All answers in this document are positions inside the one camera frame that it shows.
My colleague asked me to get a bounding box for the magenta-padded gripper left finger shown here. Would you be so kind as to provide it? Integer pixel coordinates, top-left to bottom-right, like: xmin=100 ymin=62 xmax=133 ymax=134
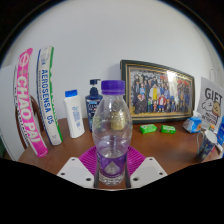
xmin=56 ymin=145 xmax=100 ymax=190

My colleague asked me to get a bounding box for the framed group picture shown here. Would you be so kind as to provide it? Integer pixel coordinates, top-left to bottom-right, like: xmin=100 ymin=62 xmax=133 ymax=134
xmin=120 ymin=59 xmax=196 ymax=125

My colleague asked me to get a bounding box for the clear purple-capped water bottle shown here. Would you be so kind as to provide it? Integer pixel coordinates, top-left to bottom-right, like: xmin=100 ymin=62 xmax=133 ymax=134
xmin=91 ymin=79 xmax=134 ymax=187

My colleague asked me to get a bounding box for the white mug with blue print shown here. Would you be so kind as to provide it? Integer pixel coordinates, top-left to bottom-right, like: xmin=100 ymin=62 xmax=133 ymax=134
xmin=194 ymin=129 xmax=224 ymax=164

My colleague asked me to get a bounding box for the white bottle with blue cap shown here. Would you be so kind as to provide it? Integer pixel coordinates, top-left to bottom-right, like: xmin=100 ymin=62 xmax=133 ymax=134
xmin=63 ymin=89 xmax=86 ymax=139

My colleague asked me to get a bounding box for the pink shuttlecock tube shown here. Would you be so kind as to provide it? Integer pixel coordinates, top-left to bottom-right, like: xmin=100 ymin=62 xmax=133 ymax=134
xmin=15 ymin=47 xmax=49 ymax=158

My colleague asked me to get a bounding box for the dark blue pump bottle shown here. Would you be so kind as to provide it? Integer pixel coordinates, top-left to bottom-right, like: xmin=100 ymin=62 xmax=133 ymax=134
xmin=84 ymin=78 xmax=104 ymax=133

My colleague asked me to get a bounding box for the blue tissue pack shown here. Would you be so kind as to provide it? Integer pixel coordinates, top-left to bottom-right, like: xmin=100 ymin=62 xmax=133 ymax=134
xmin=182 ymin=111 xmax=203 ymax=134

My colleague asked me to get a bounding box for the white printed paper gift bag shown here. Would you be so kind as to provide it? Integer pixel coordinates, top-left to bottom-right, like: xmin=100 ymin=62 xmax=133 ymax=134
xmin=196 ymin=68 xmax=224 ymax=129

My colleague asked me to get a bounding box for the green soap packet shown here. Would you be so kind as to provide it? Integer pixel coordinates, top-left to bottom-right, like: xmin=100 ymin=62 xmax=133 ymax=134
xmin=139 ymin=123 xmax=158 ymax=135
xmin=160 ymin=124 xmax=177 ymax=135

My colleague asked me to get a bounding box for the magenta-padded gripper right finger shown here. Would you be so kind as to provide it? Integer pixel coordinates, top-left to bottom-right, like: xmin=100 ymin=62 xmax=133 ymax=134
xmin=125 ymin=145 xmax=168 ymax=190

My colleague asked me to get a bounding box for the white and green shuttlecock tube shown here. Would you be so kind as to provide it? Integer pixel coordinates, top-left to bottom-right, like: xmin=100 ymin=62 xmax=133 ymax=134
xmin=35 ymin=46 xmax=64 ymax=146

